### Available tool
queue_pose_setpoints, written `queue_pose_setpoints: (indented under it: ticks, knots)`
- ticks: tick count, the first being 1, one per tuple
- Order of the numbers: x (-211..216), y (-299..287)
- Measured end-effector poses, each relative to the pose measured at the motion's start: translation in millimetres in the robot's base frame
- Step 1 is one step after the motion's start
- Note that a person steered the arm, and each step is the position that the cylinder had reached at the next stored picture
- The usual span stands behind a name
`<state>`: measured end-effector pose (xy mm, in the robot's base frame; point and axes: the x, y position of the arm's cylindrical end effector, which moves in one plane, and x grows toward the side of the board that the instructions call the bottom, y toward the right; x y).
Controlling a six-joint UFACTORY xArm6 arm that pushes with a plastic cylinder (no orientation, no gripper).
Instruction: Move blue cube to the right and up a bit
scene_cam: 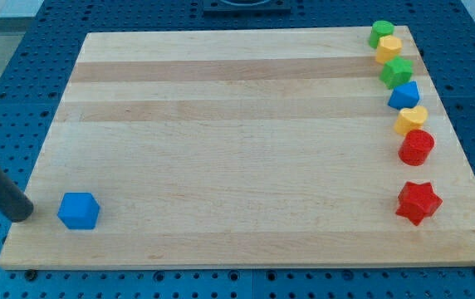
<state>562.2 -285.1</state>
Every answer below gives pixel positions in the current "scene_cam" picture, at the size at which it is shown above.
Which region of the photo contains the blue pentagon block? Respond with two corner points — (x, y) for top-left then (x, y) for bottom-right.
(388, 81), (420, 110)

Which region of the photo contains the blue cube block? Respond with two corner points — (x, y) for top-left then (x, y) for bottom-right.
(57, 193), (100, 230)

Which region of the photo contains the red cylinder block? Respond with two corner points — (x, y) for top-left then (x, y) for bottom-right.
(398, 130), (435, 166)

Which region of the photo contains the yellow heart block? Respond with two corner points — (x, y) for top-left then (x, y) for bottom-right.
(393, 105), (428, 136)

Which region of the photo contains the wooden board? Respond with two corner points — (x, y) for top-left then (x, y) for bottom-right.
(0, 26), (475, 270)

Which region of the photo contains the red star block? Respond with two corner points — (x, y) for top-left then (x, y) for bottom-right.
(395, 181), (443, 226)

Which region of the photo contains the green star block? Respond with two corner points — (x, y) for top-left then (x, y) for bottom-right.
(380, 56), (414, 90)

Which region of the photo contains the yellow hexagon block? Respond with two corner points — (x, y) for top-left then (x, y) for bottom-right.
(375, 35), (403, 64)

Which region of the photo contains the green cylinder block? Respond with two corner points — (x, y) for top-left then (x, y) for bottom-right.
(368, 20), (394, 49)

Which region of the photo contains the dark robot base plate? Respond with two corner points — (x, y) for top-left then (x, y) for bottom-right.
(201, 0), (292, 15)

